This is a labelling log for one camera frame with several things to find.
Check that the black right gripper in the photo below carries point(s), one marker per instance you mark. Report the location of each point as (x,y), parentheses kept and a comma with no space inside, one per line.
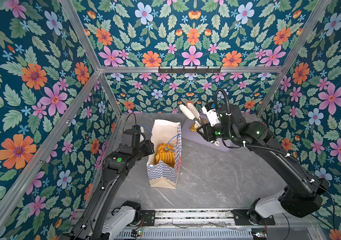
(206,130)

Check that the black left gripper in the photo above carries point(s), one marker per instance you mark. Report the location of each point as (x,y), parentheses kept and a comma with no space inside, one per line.
(150,146)

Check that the small bread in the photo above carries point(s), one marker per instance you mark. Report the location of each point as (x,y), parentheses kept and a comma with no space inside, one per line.
(194,126)

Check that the long ridged baguette bread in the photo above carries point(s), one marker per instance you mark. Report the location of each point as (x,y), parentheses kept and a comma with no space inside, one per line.
(167,158)

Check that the blue checkered paper bag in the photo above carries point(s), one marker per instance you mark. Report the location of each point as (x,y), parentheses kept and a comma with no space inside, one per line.
(163,167)

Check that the steel tongs with beige tips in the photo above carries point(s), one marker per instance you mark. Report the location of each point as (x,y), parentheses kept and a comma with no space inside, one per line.
(191,112)

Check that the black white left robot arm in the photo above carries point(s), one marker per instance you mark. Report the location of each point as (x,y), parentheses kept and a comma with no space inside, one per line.
(98,222)

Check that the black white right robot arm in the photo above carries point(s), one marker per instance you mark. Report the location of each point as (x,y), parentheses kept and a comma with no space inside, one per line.
(302,194)

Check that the lilac plastic tray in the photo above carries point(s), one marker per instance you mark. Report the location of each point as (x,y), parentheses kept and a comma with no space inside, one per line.
(188,134)

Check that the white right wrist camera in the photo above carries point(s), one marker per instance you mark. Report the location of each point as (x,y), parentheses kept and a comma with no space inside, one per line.
(211,114)

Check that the black hook rail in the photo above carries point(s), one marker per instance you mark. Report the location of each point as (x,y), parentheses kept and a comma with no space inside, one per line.
(189,70)

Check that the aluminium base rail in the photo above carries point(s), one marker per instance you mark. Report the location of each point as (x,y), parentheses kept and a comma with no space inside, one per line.
(219,224)

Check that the aluminium frame profile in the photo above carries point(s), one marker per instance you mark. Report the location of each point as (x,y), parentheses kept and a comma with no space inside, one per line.
(105,58)

